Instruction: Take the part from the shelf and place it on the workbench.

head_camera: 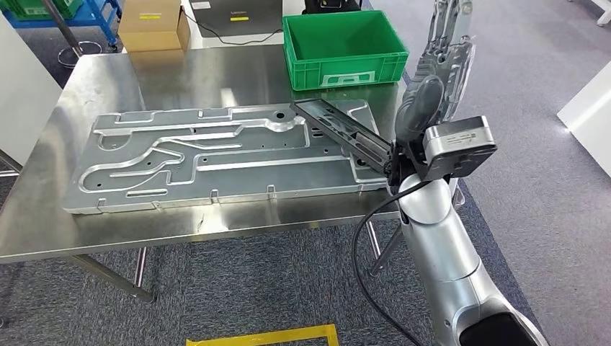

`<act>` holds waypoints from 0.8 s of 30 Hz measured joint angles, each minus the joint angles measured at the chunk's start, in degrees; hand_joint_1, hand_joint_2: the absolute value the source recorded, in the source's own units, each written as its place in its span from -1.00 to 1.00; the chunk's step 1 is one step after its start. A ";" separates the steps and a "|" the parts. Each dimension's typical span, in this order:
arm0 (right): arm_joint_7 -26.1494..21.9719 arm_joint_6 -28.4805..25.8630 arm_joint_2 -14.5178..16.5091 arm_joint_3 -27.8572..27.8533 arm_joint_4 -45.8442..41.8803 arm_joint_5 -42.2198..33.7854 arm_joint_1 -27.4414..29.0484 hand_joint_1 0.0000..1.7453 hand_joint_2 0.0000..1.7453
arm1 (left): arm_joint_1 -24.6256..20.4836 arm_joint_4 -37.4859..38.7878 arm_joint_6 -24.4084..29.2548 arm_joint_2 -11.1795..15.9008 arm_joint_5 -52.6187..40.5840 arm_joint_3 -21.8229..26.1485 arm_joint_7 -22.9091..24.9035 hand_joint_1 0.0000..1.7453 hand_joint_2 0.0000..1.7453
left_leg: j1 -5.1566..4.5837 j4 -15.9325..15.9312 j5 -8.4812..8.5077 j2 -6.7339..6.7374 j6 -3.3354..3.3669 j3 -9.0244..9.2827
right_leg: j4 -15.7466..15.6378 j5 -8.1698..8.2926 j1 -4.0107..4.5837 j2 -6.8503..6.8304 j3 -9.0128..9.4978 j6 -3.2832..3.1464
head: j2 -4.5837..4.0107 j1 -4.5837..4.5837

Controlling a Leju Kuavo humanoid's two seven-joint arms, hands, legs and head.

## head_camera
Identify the silver stamped metal panel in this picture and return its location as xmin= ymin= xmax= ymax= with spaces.
xmin=62 ymin=99 xmax=390 ymax=216

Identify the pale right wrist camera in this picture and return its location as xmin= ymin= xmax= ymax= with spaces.
xmin=422 ymin=115 xmax=498 ymax=181

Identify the blue metal cart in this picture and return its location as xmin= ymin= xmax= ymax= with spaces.
xmin=0 ymin=0 xmax=123 ymax=48

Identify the dark grey laptop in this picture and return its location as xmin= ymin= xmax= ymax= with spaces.
xmin=189 ymin=0 xmax=285 ymax=38

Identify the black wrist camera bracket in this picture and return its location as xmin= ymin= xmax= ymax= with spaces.
xmin=386 ymin=139 xmax=432 ymax=188

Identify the green crate with white label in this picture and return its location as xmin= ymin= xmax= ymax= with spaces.
xmin=0 ymin=0 xmax=84 ymax=21

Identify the white block furniture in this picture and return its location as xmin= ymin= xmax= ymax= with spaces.
xmin=557 ymin=61 xmax=611 ymax=179

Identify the ring-base stanchion pole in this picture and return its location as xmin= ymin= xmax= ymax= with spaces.
xmin=40 ymin=0 xmax=103 ymax=70

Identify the green plastic crate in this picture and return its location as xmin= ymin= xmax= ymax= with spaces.
xmin=282 ymin=10 xmax=411 ymax=92

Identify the stainless steel workbench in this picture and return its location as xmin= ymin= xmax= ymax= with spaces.
xmin=0 ymin=45 xmax=467 ymax=303

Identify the white desk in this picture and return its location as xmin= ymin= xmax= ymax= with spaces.
xmin=180 ymin=0 xmax=306 ymax=50

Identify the stainless steel table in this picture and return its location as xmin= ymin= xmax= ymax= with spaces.
xmin=0 ymin=150 xmax=22 ymax=179

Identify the thin black laptop cable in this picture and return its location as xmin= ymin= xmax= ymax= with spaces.
xmin=182 ymin=10 xmax=285 ymax=48

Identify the white flat panel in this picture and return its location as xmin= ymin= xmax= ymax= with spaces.
xmin=0 ymin=14 xmax=63 ymax=167

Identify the black device base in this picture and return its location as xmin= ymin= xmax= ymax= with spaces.
xmin=301 ymin=0 xmax=362 ymax=14

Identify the brown cardboard box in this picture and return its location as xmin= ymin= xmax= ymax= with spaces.
xmin=117 ymin=0 xmax=192 ymax=53

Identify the black plastic plate frame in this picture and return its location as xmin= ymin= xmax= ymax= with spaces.
xmin=290 ymin=97 xmax=396 ymax=176

